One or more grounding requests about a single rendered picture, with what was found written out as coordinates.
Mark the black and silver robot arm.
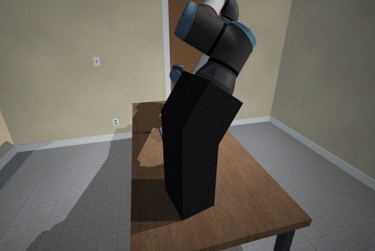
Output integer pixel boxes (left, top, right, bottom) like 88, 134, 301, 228
175, 0, 256, 95

